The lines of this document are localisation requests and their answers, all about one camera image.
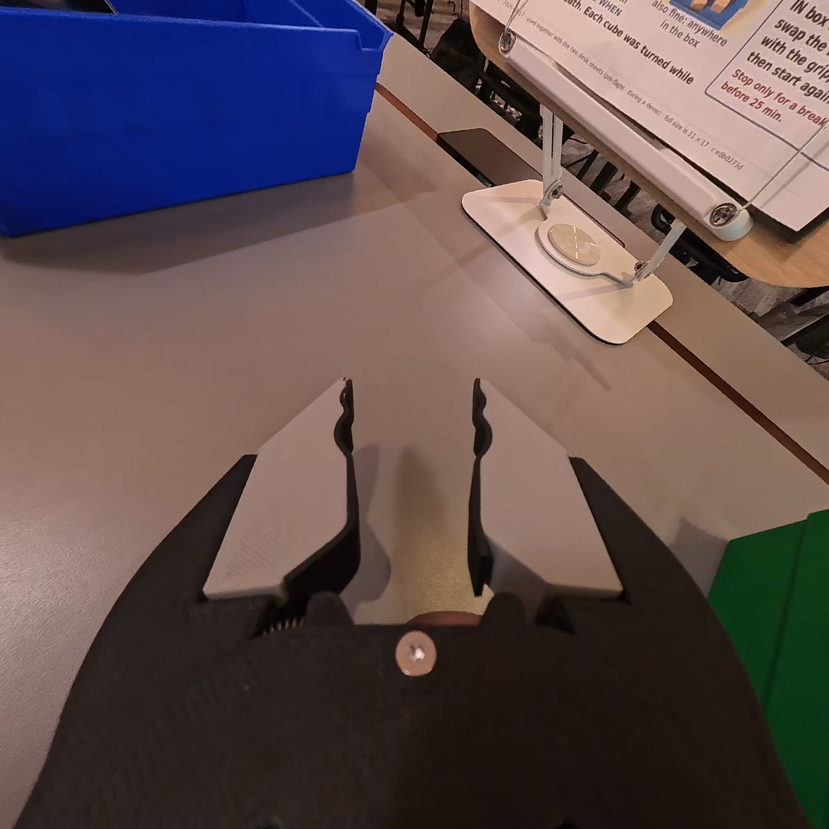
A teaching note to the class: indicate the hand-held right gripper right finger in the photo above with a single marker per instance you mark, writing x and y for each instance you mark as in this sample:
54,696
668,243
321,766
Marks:
544,518

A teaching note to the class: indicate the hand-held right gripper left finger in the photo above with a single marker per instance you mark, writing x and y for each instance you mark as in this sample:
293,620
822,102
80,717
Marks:
285,518

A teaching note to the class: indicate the green plastic bin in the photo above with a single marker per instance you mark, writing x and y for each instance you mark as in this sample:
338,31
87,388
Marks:
790,647

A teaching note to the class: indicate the blue plastic bin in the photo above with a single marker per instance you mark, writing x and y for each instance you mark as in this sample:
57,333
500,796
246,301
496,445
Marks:
162,129

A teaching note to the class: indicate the instruction sheet on stand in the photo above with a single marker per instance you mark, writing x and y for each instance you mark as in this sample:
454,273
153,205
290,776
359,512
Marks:
583,304

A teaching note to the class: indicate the printed instruction sheet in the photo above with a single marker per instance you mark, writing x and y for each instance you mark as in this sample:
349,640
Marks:
680,65

